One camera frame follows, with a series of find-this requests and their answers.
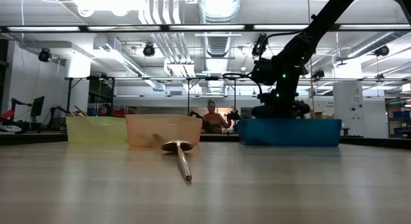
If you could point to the gold spoon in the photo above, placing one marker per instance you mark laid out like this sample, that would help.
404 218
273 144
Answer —
184 164
76 114
82 111

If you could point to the black background robot arm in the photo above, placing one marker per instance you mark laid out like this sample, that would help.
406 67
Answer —
59 110

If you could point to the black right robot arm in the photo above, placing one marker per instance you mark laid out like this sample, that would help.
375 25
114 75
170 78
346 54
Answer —
321 22

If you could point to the blue plastic bin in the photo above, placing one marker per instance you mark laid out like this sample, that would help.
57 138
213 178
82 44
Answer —
289 132

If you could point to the cardboard box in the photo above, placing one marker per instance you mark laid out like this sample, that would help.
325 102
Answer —
318 115

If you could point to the black ceiling spotlight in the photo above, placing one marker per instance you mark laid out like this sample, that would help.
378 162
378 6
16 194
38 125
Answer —
382 51
149 50
258 46
44 55

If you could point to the person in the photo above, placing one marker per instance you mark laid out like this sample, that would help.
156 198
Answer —
213 121
103 110

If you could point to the black background rack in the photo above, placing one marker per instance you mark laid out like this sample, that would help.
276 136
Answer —
188 89

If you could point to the storage shelving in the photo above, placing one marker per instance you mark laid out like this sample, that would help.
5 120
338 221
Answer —
399 119

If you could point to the orange translucent plastic bin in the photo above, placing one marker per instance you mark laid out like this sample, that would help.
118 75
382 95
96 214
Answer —
163 127

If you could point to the red storage bins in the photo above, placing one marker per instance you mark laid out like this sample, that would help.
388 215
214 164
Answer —
122 112

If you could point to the black overhead beam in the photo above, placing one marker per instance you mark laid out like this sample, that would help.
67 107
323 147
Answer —
128 27

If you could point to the yellow translucent plastic bin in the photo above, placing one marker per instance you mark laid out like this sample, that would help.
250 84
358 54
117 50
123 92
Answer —
96 130

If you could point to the small black monitor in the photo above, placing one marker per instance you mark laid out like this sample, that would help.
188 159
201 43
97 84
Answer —
38 106

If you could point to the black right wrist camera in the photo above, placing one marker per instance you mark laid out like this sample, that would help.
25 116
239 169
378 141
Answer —
265 71

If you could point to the silver ceiling duct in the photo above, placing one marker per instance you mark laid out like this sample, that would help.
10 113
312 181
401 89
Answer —
218 44

